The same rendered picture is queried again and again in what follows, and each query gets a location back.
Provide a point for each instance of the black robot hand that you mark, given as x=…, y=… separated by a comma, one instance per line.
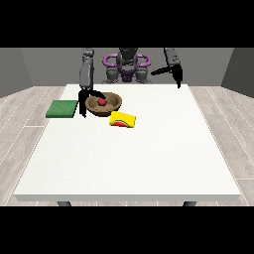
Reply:
x=175, y=72
x=83, y=99

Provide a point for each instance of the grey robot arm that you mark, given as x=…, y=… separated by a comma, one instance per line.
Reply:
x=86, y=73
x=171, y=57

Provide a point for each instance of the small red ball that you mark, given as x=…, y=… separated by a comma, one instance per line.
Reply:
x=101, y=101

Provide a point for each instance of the green square pad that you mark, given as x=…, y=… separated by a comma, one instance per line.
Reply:
x=62, y=108

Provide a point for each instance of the brown wooden bowl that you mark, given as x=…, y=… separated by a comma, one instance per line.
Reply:
x=106, y=106

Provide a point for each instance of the grey robot trunk purple rings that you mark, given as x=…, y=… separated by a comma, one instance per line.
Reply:
x=127, y=67

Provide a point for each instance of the dark table leg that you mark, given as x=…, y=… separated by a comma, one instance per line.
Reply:
x=189, y=203
x=64, y=203

